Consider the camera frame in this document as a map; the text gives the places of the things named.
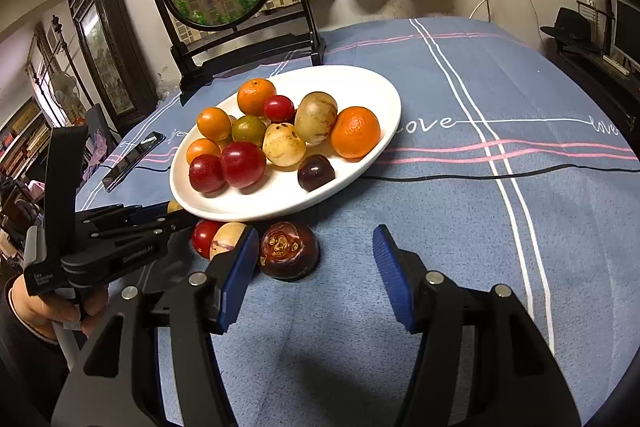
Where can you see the large orange mandarin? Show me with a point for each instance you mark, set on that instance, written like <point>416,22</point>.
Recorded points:
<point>355,132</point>
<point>256,96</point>

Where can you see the green-yellow mandarin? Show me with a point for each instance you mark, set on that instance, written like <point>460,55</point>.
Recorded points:
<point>248,129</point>

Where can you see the tan passion fruit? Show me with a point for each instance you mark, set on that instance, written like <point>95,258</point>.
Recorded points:
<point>315,117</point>

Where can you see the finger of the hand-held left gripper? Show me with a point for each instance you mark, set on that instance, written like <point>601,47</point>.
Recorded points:
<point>165,226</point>
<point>140,211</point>

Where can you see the black computer monitor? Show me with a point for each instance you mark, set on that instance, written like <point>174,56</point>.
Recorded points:
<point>630,27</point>

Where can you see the black computer desk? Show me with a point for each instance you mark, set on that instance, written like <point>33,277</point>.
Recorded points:
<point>600,82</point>

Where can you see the red plum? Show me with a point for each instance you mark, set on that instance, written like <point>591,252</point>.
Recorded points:
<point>205,174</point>
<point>278,108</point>
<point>205,238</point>
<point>243,164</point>

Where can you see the clear plastic bag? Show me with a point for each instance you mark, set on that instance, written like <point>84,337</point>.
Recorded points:
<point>167,84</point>

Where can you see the dark purple passion fruit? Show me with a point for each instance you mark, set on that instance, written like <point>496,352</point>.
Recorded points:
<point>316,173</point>

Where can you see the pale striped round fruit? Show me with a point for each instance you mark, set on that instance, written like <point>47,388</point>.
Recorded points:
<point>226,239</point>

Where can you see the yellow passion fruit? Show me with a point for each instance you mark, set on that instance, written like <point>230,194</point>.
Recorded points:
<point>283,144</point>

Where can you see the blue striped tablecloth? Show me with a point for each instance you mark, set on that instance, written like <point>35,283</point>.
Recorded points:
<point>475,232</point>

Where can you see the dark wood framed painting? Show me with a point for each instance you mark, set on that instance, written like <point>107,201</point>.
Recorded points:
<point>107,52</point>

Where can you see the white oval plate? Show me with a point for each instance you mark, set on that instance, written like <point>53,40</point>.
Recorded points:
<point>280,202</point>

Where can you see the purple cloth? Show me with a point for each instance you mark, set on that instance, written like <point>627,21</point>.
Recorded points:
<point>95,154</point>

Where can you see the white standing fan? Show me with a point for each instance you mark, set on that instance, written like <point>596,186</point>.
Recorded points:
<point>62,92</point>

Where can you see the yellow-orange mandarin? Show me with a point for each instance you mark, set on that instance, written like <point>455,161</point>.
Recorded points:
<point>214,123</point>

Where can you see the small orange mandarin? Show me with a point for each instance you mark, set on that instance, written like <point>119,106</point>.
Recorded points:
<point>202,151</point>

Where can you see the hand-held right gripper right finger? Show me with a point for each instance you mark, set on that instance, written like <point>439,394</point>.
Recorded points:
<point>392,277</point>

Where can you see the person's left hand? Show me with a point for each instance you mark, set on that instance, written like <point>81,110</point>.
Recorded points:
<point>35,312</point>

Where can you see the small yellow kumquat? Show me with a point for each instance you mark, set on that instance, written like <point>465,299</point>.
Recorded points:
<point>174,206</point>

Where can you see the white cushion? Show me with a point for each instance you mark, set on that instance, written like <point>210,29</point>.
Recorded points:
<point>370,12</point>

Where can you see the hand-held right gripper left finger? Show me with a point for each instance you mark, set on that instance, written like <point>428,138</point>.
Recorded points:
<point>240,277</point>

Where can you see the dark chair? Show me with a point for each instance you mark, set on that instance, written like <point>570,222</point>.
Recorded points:
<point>107,122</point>

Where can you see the black hat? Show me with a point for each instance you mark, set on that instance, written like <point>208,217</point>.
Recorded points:
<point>572,29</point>

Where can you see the person's left forearm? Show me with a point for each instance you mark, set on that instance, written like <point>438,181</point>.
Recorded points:
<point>25,367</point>

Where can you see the dark red-brown round fruit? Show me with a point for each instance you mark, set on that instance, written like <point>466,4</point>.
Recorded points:
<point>290,252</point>

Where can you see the black smartphone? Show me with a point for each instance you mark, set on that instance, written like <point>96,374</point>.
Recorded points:
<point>131,162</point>

